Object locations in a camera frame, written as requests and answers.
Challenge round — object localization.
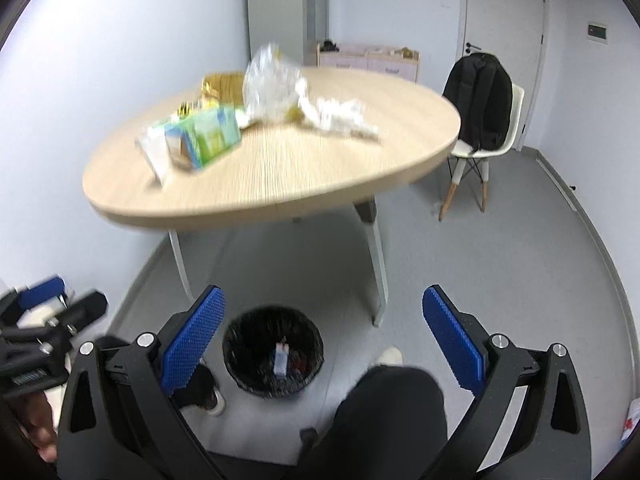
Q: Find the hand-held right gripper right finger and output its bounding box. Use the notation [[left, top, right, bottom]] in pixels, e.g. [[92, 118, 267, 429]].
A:
[[422, 284, 593, 480]]

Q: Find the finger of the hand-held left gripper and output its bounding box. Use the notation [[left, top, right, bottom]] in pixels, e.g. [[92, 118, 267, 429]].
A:
[[0, 275, 70, 332], [0, 289, 109, 357]]

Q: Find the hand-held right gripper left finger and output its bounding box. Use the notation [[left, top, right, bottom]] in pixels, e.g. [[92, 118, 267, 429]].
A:
[[56, 285, 226, 480]]

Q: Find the black trash bin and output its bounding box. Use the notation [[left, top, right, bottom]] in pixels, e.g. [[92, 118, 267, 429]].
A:
[[222, 306, 324, 400]]

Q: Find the green white medicine box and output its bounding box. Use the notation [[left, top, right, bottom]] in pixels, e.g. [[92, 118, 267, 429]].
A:
[[164, 104, 243, 171]]

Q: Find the white yellow snack packet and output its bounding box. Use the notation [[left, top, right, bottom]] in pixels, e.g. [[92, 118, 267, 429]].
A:
[[179, 101, 251, 128]]

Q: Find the white tissue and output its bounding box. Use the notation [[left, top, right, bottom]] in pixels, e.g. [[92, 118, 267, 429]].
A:
[[297, 79, 382, 142]]

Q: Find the gold foil bag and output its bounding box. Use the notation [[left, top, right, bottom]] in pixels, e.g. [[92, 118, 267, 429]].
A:
[[202, 72, 247, 104]]

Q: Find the clear plastic bag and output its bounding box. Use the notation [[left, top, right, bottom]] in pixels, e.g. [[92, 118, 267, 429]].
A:
[[242, 42, 304, 124]]

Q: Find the person's left hand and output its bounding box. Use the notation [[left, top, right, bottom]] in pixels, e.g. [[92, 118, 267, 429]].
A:
[[10, 391, 59, 462]]

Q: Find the person's white right shoe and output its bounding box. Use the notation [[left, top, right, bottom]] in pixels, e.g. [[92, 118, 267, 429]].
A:
[[377, 346, 404, 369]]

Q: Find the person's white shoe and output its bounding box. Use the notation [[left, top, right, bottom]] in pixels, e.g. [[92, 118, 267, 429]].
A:
[[205, 386, 227, 416], [377, 346, 404, 369]]

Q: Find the person's white left shoe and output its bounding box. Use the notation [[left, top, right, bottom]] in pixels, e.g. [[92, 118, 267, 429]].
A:
[[205, 386, 227, 416]]

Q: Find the small white blue carton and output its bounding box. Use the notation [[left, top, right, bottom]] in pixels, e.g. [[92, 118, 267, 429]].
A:
[[273, 341, 292, 379]]

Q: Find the red white bag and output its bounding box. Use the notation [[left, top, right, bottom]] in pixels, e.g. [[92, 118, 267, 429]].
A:
[[621, 399, 640, 445]]

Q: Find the round wooden table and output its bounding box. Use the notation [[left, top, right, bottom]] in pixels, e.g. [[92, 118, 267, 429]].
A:
[[81, 65, 462, 328]]

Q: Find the white chair with wooden legs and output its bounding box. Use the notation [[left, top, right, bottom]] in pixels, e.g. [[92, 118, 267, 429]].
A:
[[439, 84, 526, 222]]

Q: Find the black backpack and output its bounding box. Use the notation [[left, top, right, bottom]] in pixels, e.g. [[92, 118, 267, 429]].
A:
[[442, 52, 516, 152]]

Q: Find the pink drawer cabinet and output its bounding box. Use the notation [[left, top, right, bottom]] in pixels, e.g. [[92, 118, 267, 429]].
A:
[[317, 42, 421, 82]]

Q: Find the white door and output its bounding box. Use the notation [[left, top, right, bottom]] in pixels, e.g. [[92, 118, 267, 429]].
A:
[[464, 0, 547, 92]]

